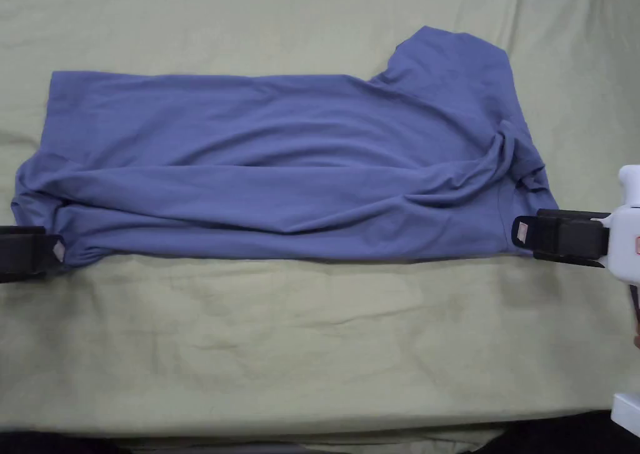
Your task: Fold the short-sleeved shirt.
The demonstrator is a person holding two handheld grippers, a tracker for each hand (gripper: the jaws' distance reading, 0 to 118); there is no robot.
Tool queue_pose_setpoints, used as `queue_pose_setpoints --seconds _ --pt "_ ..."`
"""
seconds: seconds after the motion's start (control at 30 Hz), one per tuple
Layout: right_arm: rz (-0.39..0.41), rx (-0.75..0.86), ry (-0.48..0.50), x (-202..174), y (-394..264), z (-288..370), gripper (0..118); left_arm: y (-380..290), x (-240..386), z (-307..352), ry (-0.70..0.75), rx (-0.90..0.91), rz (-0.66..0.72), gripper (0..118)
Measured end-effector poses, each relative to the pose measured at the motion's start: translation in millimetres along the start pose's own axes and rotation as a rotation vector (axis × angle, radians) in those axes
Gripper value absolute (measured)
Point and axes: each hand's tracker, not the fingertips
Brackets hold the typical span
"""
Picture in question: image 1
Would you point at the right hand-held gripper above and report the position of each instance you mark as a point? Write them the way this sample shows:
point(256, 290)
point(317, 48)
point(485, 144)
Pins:
point(625, 249)

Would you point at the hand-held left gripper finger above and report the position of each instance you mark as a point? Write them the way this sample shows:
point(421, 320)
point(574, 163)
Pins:
point(25, 254)

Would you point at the blue shirt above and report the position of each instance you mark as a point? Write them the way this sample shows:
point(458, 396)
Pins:
point(280, 164)

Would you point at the person's right hand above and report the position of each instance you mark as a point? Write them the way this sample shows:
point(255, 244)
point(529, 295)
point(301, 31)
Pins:
point(637, 336)

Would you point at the white box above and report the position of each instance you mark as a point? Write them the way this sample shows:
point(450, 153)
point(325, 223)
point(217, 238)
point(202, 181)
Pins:
point(627, 416)

